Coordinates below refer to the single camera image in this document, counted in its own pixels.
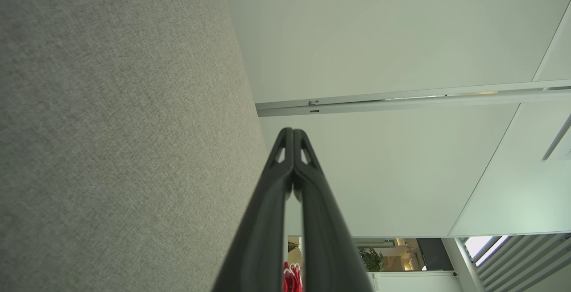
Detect green potted plant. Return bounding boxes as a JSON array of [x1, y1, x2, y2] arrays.
[[358, 246, 385, 272]]

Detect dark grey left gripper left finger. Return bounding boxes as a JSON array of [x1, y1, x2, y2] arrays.
[[211, 127, 295, 292]]

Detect dark wall panel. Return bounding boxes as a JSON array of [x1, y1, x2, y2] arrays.
[[416, 238, 454, 271]]

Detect grey slatted window blinds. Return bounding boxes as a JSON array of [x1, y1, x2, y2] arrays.
[[464, 233, 571, 292]]

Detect red Bulls basketball jersey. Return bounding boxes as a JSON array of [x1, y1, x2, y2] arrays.
[[282, 261, 304, 292]]

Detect grey fabric sofa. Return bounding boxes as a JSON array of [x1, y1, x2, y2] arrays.
[[0, 0, 268, 292]]

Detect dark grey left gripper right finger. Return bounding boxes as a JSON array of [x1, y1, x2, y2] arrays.
[[294, 129, 374, 292]]

